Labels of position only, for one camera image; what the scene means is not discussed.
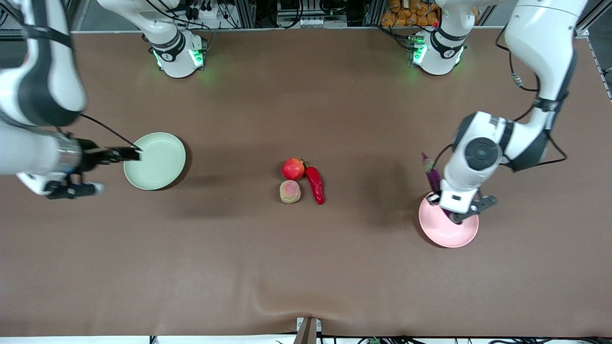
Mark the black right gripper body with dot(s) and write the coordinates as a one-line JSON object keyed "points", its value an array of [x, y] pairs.
{"points": [[91, 158]]}

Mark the purple eggplant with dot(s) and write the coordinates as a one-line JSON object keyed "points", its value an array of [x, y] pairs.
{"points": [[432, 177]]}

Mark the red chili pepper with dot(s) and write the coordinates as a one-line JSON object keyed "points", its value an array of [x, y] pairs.
{"points": [[315, 186]]}

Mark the green pink peach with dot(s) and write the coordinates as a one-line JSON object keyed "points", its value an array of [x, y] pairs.
{"points": [[290, 192]]}

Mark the red apple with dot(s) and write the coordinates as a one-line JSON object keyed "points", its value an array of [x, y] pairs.
{"points": [[292, 169]]}

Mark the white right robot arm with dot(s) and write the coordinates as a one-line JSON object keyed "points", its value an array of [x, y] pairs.
{"points": [[28, 153]]}

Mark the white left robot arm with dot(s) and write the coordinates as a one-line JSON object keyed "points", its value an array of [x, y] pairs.
{"points": [[540, 28]]}

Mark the light green round plate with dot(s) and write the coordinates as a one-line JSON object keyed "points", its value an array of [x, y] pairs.
{"points": [[160, 162]]}

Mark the pink round plate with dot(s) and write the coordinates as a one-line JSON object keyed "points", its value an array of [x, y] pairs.
{"points": [[444, 234]]}

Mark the brown table cloth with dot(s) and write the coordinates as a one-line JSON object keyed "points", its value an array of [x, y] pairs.
{"points": [[306, 267]]}

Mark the white power strip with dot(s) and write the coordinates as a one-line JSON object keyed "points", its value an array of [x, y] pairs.
{"points": [[205, 12]]}

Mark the aluminium frame post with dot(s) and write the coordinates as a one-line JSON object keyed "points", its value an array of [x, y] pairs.
{"points": [[246, 14]]}

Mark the grey metal bracket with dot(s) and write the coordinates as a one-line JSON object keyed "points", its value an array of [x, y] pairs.
{"points": [[307, 332]]}

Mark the aluminium frame beam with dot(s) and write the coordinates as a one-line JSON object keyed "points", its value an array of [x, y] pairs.
{"points": [[593, 16]]}

